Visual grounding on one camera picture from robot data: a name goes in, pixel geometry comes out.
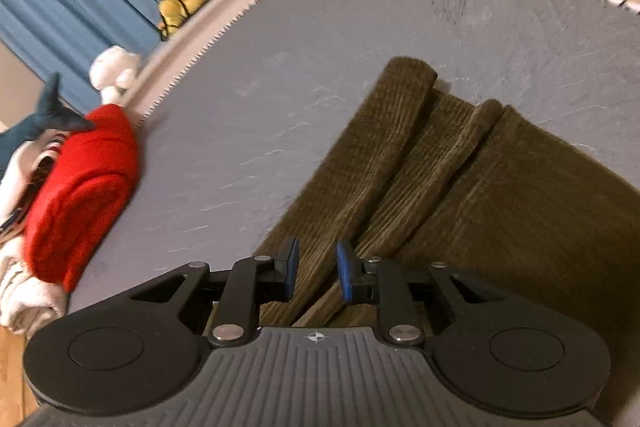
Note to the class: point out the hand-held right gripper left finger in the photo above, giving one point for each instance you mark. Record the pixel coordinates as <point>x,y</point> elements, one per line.
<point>294,269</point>

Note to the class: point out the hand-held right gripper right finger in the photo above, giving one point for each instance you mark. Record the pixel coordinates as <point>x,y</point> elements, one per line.
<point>344,269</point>

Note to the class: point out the red knitted blanket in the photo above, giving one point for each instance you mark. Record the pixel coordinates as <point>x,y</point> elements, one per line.
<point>85,187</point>

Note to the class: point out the white window sill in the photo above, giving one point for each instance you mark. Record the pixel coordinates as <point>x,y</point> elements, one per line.
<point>210,22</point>

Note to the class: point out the white plush toy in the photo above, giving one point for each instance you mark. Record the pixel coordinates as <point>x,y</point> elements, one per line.
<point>116,67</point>

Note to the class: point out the white towel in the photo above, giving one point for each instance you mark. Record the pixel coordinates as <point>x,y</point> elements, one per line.
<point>25,297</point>

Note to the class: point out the blue shark plush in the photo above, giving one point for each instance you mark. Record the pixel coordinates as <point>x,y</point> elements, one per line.
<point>50,112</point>

